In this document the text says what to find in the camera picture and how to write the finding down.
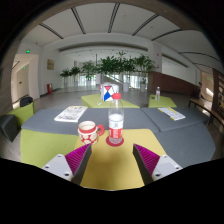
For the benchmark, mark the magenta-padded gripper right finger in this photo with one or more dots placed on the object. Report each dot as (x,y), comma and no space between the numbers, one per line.
(166,166)

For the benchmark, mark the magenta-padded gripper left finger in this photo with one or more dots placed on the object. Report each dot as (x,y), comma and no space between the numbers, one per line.
(60,166)

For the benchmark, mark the clear red-capped water bottle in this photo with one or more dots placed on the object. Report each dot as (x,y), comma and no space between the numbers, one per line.
(116,123)

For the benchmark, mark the small clear water bottle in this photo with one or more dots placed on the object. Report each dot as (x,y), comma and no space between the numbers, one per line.
(157,94)

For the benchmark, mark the red and white patterned mug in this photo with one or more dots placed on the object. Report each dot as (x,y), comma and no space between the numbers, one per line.
(87,132)

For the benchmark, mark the yellow and white booklet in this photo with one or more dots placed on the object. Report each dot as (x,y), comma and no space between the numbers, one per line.
(171,113)

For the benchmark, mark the white printed magazine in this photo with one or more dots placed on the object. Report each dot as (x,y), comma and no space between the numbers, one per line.
(70,114)

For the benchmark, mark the flat round red coaster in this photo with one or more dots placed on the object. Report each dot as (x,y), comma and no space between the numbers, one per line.
(109,143)

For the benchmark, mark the lime green chair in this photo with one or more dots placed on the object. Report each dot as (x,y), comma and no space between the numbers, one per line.
(23,115)

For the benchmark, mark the dark grey chair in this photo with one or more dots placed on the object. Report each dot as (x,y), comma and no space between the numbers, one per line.
(8,126)

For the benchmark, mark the long wooden bench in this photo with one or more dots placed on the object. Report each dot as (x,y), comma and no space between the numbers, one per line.
(205,110)

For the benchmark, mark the black backpack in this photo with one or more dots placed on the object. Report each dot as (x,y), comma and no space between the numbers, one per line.
(26,101)

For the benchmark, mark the red fire equipment box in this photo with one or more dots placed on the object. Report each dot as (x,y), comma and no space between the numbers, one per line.
(49,89)

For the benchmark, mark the person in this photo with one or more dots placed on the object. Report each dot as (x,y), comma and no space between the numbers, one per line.
(199,89)

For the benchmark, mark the white cube red blue triangles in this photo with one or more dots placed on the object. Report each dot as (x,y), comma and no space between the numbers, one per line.
(108,91)

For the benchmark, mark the wooden shelf unit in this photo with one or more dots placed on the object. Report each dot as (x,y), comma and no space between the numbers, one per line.
(219,93)

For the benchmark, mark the row of potted green plants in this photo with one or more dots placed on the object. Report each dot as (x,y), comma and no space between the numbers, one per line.
(110,65)

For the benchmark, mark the green exit sign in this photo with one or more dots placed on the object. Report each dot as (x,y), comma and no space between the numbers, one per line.
(27,51)

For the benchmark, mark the yellowish framed wall picture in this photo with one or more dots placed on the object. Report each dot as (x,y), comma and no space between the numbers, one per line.
(50,64)

